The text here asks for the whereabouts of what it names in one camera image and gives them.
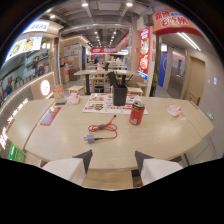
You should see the black chopstick holder box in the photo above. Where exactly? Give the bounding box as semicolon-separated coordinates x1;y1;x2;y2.
112;84;129;107

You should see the wooden dining table with black leg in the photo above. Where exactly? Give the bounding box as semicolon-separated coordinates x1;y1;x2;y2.
73;68;139;96

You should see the red charging cable with plug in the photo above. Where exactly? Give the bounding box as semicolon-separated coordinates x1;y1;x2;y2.
83;114;119;145

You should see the orange standing sign card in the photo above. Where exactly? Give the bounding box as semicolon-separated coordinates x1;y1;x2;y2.
50;84;66;103

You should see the printed menu placemat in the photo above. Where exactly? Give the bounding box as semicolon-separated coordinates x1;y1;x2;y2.
81;92;149;116

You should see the red overhead shop sign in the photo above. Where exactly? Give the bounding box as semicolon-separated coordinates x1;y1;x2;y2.
151;8;205;38

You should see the red vertical food poster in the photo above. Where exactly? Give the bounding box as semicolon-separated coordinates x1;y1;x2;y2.
137;27;152;81

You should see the red drink can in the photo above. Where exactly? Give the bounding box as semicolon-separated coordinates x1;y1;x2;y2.
128;100;146;126

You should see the red hanging banner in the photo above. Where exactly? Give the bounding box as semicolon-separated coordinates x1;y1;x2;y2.
90;47;117;55

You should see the illuminated food menu board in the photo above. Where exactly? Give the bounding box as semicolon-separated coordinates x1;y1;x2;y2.
3;35;44;64

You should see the pink white wrapper packet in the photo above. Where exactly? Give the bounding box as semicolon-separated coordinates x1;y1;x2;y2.
166;105;183;118

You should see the wooden stool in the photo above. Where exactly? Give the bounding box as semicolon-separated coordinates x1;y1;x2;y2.
67;85;85;96

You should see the red flat leaflet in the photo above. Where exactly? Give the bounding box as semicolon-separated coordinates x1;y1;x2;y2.
39;106;62;127

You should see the green sticker sign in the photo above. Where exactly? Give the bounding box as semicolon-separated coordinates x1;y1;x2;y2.
7;143;27;164

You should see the wooden chair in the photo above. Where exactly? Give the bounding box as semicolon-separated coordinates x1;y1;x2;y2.
185;89;202;108

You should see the wooden door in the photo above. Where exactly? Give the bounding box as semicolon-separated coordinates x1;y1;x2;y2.
184;55;207;104

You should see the round white logo sign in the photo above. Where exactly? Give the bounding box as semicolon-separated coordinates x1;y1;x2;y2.
40;79;52;97

